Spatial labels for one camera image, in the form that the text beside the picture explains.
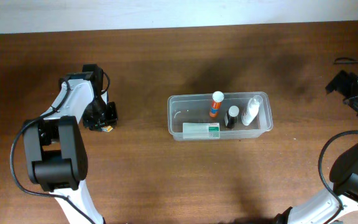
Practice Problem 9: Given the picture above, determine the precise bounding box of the white lotion bottle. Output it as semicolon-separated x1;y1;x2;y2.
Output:
241;95;263;126

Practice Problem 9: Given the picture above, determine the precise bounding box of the small gold lid jar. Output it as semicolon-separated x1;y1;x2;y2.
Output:
101;126;114;133

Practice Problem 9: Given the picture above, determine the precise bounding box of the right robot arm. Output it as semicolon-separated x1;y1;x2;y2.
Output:
272;57;358;224

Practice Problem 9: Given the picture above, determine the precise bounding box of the white green medicine box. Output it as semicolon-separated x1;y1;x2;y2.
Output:
182;123;220;140

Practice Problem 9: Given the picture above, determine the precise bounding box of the dark bottle white cap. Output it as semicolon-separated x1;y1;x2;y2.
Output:
224;106;239;129

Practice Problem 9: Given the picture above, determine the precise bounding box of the orange tube white cap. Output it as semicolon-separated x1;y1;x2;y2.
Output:
209;91;224;118

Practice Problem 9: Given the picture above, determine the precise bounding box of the clear plastic container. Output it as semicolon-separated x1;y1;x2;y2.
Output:
167;91;273;141

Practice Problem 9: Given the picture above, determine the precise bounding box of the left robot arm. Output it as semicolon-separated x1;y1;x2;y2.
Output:
18;64;118;223

